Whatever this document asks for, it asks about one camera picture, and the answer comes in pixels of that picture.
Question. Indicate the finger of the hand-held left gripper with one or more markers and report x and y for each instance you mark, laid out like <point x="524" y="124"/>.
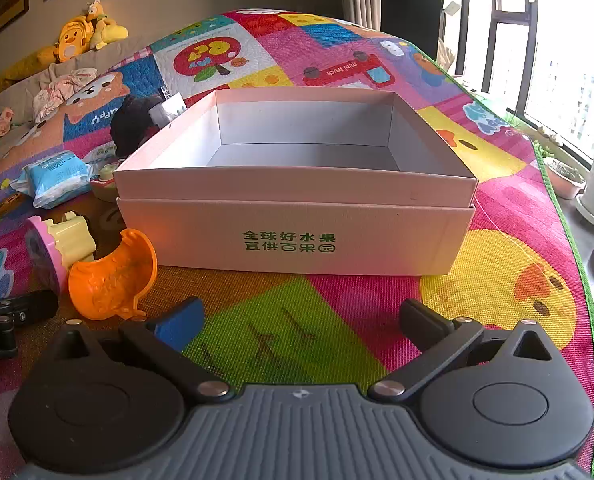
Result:
<point x="32" y="307"/>

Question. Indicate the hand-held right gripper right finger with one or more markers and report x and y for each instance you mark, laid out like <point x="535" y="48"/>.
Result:
<point x="422" y="322"/>

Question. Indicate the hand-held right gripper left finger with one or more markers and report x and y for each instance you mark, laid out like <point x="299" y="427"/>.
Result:
<point x="177" y="327"/>

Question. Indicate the pink and yellow cupcake toy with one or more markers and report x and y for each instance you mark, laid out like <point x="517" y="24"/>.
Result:
<point x="72" y="240"/>

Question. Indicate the orange plastic toy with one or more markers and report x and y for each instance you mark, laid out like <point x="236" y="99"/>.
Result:
<point x="107" y="280"/>

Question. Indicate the blue wet wipes pack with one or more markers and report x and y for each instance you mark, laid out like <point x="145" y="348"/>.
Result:
<point x="52" y="177"/>

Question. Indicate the small colourful round toy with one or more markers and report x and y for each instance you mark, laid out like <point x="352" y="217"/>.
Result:
<point x="107" y="185"/>

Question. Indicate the pink cardboard box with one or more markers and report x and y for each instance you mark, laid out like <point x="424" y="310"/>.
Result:
<point x="302" y="220"/>

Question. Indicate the black plush toy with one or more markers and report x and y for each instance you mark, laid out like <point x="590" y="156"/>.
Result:
<point x="129" y="125"/>

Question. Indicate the small white box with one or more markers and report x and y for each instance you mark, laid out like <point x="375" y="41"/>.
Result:
<point x="169" y="107"/>

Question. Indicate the colourful cartoon play mat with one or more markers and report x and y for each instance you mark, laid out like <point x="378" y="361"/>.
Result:
<point x="287" y="310"/>

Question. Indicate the beige sofa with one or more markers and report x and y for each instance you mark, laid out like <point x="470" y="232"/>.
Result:
<point x="17" y="95"/>

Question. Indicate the small white planter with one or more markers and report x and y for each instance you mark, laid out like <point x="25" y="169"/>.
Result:
<point x="567" y="182"/>

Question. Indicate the pink crumpled clothing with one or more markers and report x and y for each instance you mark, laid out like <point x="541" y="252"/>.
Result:
<point x="62" y="90"/>

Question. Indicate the long yellow plush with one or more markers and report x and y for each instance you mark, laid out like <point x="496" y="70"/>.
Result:
<point x="24" y="65"/>

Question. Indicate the orange yellow plush toy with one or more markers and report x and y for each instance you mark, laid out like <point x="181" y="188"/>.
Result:
<point x="69" y="37"/>

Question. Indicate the yellow green plush toy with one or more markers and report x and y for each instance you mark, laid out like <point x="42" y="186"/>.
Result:
<point x="104" y="30"/>

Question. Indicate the window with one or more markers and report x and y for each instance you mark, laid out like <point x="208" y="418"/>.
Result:
<point x="567" y="60"/>

